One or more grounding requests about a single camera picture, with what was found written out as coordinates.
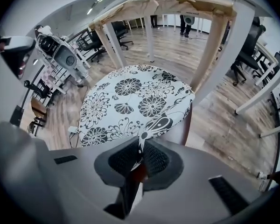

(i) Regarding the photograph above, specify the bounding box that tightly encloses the white square table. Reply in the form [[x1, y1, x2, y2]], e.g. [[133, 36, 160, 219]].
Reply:
[[91, 0, 275, 108]]

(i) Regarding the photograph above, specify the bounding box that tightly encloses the black power adapter cable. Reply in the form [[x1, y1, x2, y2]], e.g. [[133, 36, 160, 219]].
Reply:
[[69, 83, 91, 148]]

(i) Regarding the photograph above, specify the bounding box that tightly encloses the black metal stand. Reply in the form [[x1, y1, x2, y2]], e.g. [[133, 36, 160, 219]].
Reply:
[[23, 78, 55, 107]]

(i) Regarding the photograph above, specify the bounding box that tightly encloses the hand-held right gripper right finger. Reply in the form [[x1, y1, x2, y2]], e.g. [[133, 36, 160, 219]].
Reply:
[[142, 139, 185, 191]]

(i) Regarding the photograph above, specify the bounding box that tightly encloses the black office chair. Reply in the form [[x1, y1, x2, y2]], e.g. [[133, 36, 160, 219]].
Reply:
[[112, 20, 134, 50], [231, 16, 268, 87], [78, 28, 107, 63]]

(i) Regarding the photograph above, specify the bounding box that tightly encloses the white background table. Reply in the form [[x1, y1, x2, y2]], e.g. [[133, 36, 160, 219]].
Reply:
[[253, 42, 280, 87]]

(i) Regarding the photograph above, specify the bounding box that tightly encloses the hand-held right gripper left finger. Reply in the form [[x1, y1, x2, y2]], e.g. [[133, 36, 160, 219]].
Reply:
[[94, 137, 142, 187]]

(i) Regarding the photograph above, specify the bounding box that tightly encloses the pink checkered cloth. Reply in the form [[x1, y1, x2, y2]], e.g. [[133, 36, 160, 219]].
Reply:
[[41, 63, 68, 91]]

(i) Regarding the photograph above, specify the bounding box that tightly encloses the white floral round cushion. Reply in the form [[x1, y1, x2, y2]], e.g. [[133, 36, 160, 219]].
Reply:
[[78, 64, 196, 170]]

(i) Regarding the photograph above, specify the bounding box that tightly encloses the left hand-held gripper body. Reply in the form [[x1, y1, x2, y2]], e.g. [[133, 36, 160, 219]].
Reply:
[[0, 35, 37, 80]]

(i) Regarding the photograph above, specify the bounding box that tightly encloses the light wooden board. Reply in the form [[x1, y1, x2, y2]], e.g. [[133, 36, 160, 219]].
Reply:
[[30, 97, 49, 120]]

